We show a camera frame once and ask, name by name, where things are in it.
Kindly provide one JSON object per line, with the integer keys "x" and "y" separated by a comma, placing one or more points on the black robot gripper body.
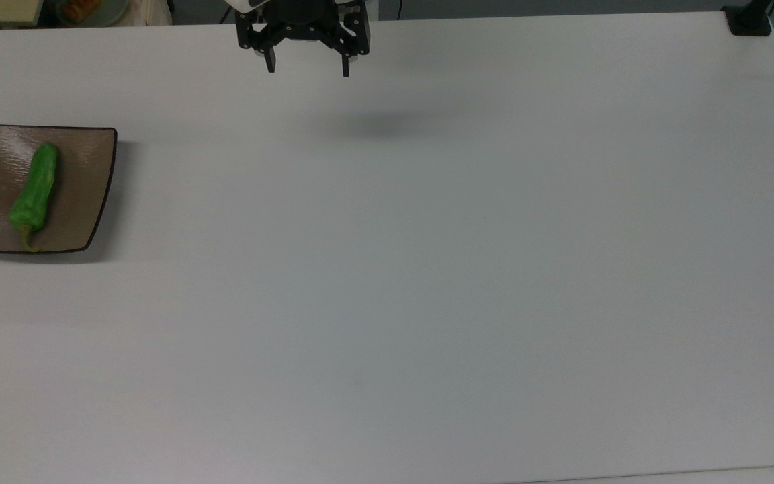
{"x": 306, "y": 19}

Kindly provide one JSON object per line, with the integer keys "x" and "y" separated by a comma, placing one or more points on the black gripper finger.
{"x": 345, "y": 66}
{"x": 270, "y": 62}

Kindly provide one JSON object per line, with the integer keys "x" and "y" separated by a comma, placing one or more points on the green chili pepper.
{"x": 34, "y": 195}

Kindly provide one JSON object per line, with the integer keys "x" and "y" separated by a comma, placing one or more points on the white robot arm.
{"x": 242, "y": 4}

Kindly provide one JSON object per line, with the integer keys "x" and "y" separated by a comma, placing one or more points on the brown square ceramic plate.
{"x": 81, "y": 188}

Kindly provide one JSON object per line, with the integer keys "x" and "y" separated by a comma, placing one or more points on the white bag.
{"x": 150, "y": 12}

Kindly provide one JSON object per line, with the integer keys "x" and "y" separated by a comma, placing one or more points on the green bowl with food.
{"x": 88, "y": 11}

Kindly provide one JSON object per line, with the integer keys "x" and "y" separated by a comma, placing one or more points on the black table clamp mount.
{"x": 748, "y": 20}

